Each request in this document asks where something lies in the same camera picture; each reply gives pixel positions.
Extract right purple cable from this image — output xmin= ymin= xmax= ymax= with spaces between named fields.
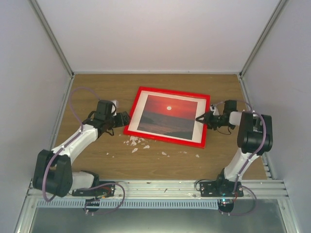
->
xmin=215 ymin=100 xmax=267 ymax=216

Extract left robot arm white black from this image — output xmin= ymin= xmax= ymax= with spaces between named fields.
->
xmin=33 ymin=100 xmax=130 ymax=202

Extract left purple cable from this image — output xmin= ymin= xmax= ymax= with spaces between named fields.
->
xmin=42 ymin=87 xmax=103 ymax=202

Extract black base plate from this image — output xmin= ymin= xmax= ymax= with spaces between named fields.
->
xmin=70 ymin=181 xmax=115 ymax=198
xmin=194 ymin=180 xmax=244 ymax=198

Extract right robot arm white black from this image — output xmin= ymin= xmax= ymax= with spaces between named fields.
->
xmin=195 ymin=100 xmax=273 ymax=197

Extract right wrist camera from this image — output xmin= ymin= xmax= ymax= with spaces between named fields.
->
xmin=210 ymin=105 xmax=219 ymax=116

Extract white mat board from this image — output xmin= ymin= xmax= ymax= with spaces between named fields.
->
xmin=128 ymin=90 xmax=207 ymax=144

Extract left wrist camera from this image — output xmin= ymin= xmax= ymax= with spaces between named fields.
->
xmin=111 ymin=100 xmax=119 ymax=115

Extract aluminium rail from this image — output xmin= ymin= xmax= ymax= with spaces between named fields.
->
xmin=26 ymin=179 xmax=290 ymax=199

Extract white debris pile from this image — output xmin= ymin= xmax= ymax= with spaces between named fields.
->
xmin=123 ymin=136 xmax=150 ymax=153

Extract sunset photo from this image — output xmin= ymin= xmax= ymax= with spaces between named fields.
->
xmin=137 ymin=95 xmax=197 ymax=140

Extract red picture frame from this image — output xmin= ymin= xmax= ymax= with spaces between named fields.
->
xmin=123 ymin=86 xmax=211 ymax=149

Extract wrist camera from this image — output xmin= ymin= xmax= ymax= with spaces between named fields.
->
xmin=111 ymin=100 xmax=119 ymax=115
xmin=210 ymin=105 xmax=219 ymax=116

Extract grey slotted cable duct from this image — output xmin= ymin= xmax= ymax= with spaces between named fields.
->
xmin=37 ymin=199 xmax=218 ymax=210

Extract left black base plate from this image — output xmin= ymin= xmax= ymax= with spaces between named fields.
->
xmin=70 ymin=181 xmax=115 ymax=198

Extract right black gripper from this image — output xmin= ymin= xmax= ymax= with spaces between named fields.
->
xmin=196 ymin=111 xmax=234 ymax=130

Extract purple cable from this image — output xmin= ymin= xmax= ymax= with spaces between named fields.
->
xmin=215 ymin=100 xmax=267 ymax=216
xmin=42 ymin=87 xmax=103 ymax=202

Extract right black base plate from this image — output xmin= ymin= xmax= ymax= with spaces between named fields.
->
xmin=194 ymin=180 xmax=244 ymax=198

